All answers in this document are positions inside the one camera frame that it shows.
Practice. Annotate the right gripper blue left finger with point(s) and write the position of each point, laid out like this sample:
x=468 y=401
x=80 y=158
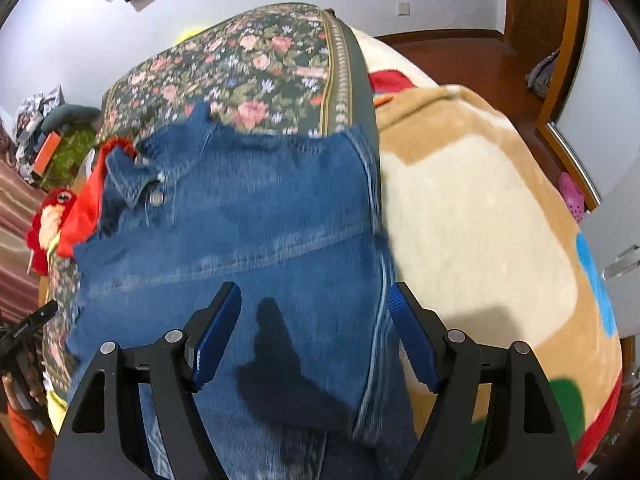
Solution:
x=211 y=330

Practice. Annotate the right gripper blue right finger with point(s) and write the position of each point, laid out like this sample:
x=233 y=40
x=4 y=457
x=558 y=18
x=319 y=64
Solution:
x=404 y=311

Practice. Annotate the blue denim jacket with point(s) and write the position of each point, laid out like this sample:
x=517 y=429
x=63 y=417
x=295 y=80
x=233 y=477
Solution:
x=310 y=385

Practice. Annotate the clutter pile of clothes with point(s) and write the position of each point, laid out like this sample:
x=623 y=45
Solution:
x=29 y=117

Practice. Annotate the yellow cloth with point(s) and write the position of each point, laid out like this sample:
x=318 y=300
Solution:
x=57 y=408

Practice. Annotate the beige colourful plush blanket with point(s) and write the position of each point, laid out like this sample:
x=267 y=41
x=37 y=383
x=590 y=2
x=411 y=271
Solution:
x=484 y=239

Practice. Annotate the red folded garment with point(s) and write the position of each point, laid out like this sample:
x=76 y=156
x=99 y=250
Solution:
x=84 y=216

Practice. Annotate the red plush toy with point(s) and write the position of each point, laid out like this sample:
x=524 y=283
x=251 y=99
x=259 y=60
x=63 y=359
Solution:
x=47 y=222

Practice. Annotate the striped pink brown curtain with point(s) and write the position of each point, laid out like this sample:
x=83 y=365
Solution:
x=19 y=201

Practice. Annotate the orange shoe box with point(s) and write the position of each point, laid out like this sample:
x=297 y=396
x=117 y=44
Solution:
x=46 y=152

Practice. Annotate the pink slipper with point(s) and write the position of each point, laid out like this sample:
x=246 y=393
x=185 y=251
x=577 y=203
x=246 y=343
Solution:
x=572 y=196

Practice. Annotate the white stickered suitcase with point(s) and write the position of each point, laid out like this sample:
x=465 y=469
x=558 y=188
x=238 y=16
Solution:
x=613 y=234

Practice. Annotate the green patterned storage box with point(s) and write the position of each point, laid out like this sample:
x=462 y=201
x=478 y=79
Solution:
x=76 y=142

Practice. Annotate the grey neck pillow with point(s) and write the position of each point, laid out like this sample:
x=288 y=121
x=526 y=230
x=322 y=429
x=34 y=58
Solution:
x=69 y=114

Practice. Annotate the dark floral bed quilt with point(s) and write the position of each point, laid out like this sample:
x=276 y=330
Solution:
x=240 y=80

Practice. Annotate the white sliding wardrobe door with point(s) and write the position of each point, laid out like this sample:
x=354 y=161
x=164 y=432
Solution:
x=590 y=115

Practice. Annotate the yellow plastic chair back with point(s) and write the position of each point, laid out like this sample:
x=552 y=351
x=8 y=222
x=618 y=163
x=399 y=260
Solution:
x=188 y=35

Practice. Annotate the brown wooden door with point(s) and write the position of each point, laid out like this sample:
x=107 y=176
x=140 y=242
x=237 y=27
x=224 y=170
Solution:
x=534 y=27

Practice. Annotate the white wall socket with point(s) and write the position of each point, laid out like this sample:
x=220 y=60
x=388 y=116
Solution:
x=403 y=9

